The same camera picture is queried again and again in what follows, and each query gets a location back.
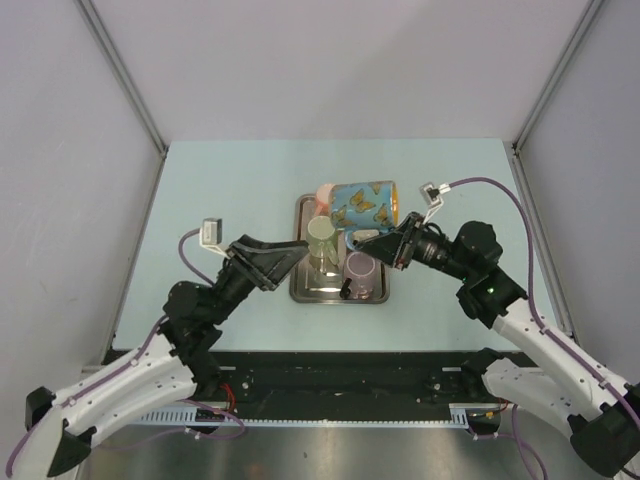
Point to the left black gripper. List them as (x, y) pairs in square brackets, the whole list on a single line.
[(266, 263)]

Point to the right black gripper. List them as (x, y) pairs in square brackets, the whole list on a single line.
[(387, 246)]

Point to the purple mug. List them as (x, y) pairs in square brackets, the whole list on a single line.
[(359, 276)]

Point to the blue butterfly mug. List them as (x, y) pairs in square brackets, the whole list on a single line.
[(363, 206)]

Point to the cream mug black handle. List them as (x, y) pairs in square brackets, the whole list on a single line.
[(362, 235)]

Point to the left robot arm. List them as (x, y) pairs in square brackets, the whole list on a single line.
[(172, 364)]

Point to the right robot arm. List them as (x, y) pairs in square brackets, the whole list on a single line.
[(595, 408)]

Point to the green mug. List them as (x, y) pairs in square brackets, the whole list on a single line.
[(322, 239)]

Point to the pink orange mug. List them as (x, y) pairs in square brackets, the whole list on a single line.
[(323, 199)]

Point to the steel tray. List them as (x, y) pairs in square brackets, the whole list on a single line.
[(316, 281)]

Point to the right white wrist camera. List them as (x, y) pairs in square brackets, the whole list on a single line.
[(433, 196)]

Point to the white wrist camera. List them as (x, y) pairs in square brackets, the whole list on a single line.
[(211, 235), (433, 196)]

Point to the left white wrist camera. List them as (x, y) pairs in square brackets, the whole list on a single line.
[(211, 235)]

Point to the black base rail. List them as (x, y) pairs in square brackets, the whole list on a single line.
[(371, 388)]

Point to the left aluminium frame post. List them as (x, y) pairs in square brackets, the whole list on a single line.
[(114, 60)]

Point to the aluminium frame post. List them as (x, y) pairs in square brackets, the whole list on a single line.
[(588, 18), (114, 60)]

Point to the right aluminium frame post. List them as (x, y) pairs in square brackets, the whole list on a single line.
[(588, 18)]

